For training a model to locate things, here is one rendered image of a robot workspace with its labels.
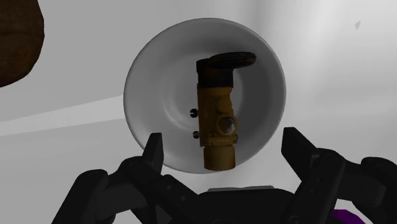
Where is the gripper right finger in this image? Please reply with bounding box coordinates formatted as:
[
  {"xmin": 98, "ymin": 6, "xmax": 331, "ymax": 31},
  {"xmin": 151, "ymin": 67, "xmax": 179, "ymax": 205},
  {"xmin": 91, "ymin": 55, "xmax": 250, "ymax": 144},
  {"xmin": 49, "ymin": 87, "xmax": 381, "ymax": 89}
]
[{"xmin": 281, "ymin": 127, "xmax": 397, "ymax": 224}]

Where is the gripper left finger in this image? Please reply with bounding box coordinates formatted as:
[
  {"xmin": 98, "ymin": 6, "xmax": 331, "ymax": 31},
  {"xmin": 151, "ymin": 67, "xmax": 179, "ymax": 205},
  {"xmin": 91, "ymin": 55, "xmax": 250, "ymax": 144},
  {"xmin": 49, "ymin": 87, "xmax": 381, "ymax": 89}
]
[{"xmin": 51, "ymin": 132, "xmax": 199, "ymax": 224}]

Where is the purple object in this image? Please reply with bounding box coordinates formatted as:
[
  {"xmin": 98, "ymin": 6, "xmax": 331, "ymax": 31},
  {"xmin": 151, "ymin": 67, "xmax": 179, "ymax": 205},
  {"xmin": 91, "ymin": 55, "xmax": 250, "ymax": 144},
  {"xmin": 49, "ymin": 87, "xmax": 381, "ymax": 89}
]
[{"xmin": 330, "ymin": 209, "xmax": 367, "ymax": 224}]

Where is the white bowl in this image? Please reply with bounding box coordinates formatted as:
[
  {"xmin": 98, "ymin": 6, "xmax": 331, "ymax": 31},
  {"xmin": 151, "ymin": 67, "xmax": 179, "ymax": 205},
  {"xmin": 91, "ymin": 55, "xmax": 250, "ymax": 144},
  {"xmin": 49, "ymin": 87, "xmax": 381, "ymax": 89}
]
[{"xmin": 123, "ymin": 17, "xmax": 287, "ymax": 174}]

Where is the brown rounded object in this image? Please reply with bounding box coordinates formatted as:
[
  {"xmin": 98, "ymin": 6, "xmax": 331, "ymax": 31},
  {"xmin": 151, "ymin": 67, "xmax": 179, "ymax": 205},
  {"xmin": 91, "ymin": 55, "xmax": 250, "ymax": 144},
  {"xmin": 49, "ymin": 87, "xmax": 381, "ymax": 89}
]
[{"xmin": 0, "ymin": 0, "xmax": 45, "ymax": 88}]

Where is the brass valve with black handle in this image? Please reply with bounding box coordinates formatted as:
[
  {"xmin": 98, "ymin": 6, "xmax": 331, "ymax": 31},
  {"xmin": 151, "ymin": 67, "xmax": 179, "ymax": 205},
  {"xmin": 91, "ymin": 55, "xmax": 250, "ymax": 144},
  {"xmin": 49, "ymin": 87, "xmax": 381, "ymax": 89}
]
[{"xmin": 190, "ymin": 52, "xmax": 257, "ymax": 172}]

